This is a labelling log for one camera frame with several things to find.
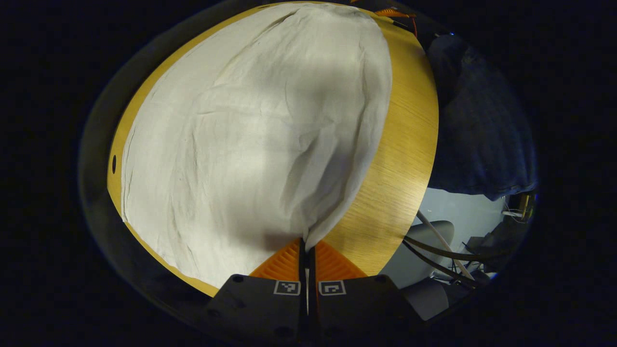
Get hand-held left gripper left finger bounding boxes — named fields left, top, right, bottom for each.
left=205, top=238, right=308, bottom=340

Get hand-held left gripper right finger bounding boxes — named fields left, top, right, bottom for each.
left=308, top=240, right=425, bottom=339

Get white jeans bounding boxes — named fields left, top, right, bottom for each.
left=121, top=2, right=393, bottom=290

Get grey chair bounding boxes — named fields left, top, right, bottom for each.
left=381, top=219, right=456, bottom=290

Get person's dark blue clothing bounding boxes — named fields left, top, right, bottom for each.
left=427, top=34, right=538, bottom=201

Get black cable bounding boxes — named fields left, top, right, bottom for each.
left=402, top=235, right=487, bottom=289

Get white cable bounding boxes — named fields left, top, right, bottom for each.
left=416, top=210, right=477, bottom=281

